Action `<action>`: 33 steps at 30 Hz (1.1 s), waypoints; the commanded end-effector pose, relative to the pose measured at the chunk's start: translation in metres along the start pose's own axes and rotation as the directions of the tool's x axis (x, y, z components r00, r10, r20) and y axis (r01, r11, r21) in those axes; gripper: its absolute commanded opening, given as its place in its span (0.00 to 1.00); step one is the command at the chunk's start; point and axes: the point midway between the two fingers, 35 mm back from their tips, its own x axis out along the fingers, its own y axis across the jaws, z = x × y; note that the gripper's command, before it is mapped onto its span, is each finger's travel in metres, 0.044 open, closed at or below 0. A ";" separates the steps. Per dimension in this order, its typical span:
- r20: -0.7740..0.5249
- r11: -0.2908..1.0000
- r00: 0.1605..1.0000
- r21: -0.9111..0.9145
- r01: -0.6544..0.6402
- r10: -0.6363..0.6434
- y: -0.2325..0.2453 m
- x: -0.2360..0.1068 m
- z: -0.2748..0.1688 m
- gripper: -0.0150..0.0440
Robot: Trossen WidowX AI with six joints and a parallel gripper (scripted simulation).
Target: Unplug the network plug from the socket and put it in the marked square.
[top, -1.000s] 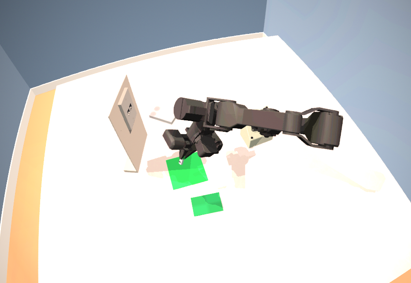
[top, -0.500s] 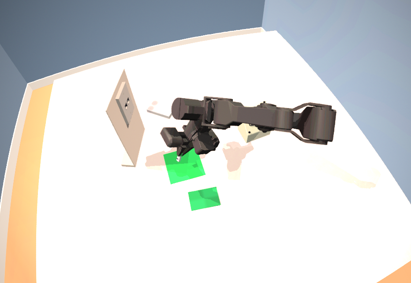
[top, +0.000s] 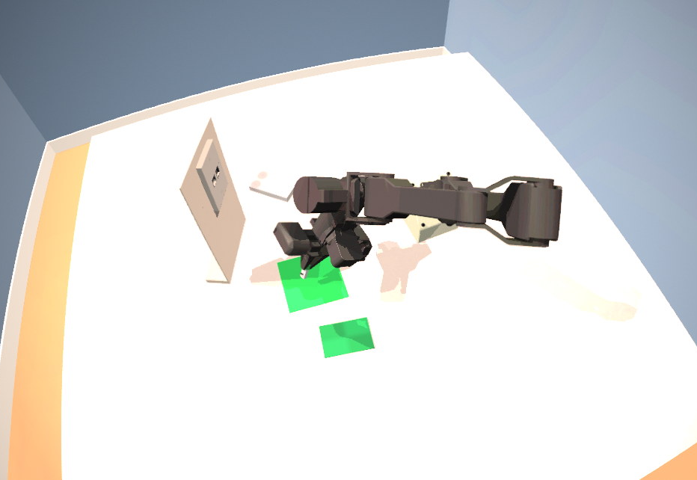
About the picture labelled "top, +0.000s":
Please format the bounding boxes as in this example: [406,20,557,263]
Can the beige panel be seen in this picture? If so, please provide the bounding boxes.
[179,117,245,284]

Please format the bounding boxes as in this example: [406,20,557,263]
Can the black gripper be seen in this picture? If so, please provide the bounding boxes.
[273,212,369,271]

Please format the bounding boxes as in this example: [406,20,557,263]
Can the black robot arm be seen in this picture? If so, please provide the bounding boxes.
[293,172,562,268]

